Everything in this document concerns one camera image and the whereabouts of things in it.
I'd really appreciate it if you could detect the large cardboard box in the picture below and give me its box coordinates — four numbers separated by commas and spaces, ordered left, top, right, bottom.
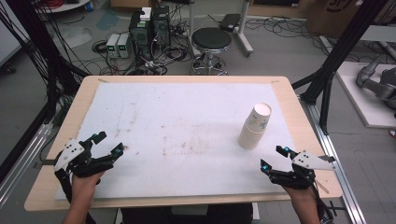
305, 0, 370, 39

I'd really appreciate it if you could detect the white floor board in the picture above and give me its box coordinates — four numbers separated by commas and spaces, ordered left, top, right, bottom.
335, 61, 396, 129

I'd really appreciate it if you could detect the flat black device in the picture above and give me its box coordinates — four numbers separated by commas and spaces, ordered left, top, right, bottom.
219, 13, 243, 33

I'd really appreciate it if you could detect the aluminium rail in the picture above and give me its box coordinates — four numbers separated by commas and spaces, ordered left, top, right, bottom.
299, 96, 368, 224
0, 122, 54, 208

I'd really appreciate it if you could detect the black frame with cables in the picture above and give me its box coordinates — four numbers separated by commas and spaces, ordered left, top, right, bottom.
0, 0, 90, 183

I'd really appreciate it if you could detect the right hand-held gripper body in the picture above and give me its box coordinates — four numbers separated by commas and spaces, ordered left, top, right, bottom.
269, 150, 336, 190

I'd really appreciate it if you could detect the grey power supply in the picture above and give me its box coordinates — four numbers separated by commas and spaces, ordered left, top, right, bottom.
106, 33, 121, 59
117, 33, 132, 60

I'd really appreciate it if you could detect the small white box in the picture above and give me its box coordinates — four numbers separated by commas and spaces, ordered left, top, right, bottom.
139, 7, 153, 22

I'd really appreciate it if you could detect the black computer tower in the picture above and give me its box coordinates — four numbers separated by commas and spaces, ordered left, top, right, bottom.
128, 10, 154, 61
151, 5, 172, 48

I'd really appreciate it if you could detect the open cardboard box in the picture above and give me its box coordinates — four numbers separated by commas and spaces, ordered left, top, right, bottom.
110, 0, 154, 9

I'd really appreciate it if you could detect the person's left hand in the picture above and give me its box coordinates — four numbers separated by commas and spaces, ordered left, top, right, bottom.
70, 171, 106, 203

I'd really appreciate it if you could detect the round white table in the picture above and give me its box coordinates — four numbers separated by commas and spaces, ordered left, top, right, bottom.
34, 0, 92, 14

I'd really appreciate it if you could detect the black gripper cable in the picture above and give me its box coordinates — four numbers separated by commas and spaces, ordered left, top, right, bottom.
54, 168, 75, 204
312, 181, 335, 224

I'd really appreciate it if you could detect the stack of paper cups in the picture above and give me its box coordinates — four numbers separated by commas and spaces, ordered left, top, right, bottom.
237, 122, 266, 151

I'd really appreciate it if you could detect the white desk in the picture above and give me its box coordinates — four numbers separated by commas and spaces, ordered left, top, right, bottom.
186, 0, 255, 59

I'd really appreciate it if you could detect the person's right hand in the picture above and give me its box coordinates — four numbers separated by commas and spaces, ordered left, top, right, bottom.
281, 186, 319, 208

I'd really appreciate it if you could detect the person's dark clothing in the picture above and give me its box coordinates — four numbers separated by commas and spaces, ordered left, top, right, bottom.
120, 203, 254, 224

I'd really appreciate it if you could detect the white printed paper cup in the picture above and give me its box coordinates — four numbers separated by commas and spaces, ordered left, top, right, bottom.
245, 102, 273, 133

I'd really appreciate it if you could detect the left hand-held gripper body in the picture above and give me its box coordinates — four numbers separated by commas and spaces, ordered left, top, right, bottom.
54, 138, 115, 179

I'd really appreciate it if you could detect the black round stool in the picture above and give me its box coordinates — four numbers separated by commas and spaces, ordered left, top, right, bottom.
190, 27, 233, 77

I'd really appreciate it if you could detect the white foam mat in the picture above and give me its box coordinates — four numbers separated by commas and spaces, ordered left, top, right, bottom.
55, 81, 297, 201

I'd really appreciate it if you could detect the tangle of floor cables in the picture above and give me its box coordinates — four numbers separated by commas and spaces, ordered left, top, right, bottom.
91, 29, 195, 77

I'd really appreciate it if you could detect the black frame post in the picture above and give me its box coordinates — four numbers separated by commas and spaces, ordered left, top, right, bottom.
291, 0, 390, 135

